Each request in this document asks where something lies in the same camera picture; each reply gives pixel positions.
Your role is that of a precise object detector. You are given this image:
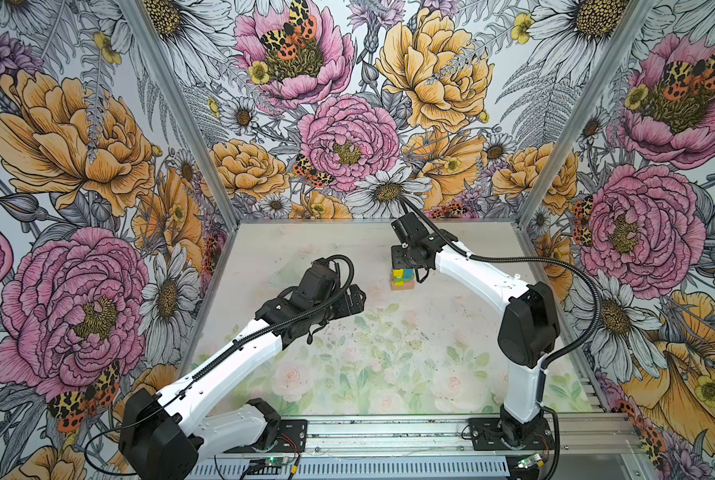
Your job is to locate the green owl number block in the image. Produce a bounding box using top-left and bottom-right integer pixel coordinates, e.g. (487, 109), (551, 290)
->
(391, 277), (415, 289)

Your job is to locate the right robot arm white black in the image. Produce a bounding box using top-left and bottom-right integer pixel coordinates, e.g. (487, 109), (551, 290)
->
(391, 212), (561, 448)

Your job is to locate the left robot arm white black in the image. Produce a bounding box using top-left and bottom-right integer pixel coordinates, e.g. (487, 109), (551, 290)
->
(118, 254), (365, 479)

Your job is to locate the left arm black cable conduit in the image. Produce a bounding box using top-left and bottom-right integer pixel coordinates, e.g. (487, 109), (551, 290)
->
(82, 254), (356, 478)

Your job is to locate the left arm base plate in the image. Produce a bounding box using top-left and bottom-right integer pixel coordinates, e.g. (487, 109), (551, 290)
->
(252, 419), (309, 453)

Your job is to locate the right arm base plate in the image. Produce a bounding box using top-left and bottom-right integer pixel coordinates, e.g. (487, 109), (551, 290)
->
(467, 415), (555, 451)

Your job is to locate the white vented cable duct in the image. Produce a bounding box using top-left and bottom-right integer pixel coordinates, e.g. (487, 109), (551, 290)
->
(188, 456), (509, 479)

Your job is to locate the aluminium front rail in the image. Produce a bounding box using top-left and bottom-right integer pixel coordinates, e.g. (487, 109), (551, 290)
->
(284, 412), (647, 458)

